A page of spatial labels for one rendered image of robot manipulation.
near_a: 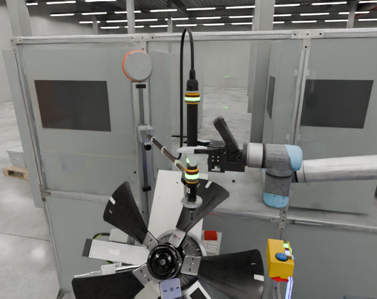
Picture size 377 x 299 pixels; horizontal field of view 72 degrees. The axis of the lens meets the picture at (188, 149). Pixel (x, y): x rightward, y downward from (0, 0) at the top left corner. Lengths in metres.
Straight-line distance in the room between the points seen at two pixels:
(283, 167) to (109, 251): 0.83
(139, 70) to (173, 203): 0.71
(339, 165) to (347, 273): 1.21
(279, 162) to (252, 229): 1.05
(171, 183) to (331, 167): 0.75
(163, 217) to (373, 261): 1.31
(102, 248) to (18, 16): 6.05
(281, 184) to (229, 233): 1.05
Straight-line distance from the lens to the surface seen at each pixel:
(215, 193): 1.04
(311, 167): 0.92
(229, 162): 0.80
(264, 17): 5.07
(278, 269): 1.31
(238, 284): 1.01
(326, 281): 2.06
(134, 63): 1.43
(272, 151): 0.78
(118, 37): 1.65
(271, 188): 0.82
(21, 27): 6.85
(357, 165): 0.93
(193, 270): 1.03
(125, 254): 1.23
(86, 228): 2.18
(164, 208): 1.32
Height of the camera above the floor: 1.89
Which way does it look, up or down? 18 degrees down
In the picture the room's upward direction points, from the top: straight up
